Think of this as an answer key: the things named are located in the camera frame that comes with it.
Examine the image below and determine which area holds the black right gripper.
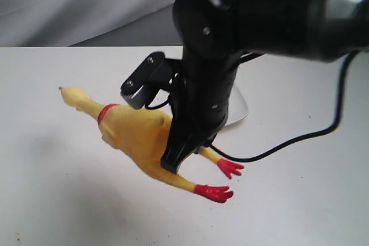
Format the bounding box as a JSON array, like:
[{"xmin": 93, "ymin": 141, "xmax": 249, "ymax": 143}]
[{"xmin": 161, "ymin": 46, "xmax": 238, "ymax": 174}]

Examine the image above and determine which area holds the yellow rubber chicken toy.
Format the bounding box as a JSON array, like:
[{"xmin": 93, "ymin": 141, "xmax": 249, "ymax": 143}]
[{"xmin": 58, "ymin": 86, "xmax": 234, "ymax": 203}]

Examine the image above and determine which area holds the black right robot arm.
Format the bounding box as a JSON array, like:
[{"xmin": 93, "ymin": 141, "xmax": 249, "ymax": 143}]
[{"xmin": 161, "ymin": 0, "xmax": 368, "ymax": 173}]

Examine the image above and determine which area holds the white square plate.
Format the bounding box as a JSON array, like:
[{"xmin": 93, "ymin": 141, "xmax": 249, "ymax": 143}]
[{"xmin": 225, "ymin": 85, "xmax": 248, "ymax": 127}]

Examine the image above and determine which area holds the grey backdrop cloth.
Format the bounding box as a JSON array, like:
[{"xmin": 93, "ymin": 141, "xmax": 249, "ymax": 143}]
[{"xmin": 1, "ymin": 0, "xmax": 181, "ymax": 47}]

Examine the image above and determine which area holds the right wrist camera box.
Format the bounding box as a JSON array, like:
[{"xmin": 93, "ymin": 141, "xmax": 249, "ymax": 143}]
[{"xmin": 121, "ymin": 51, "xmax": 182, "ymax": 109}]

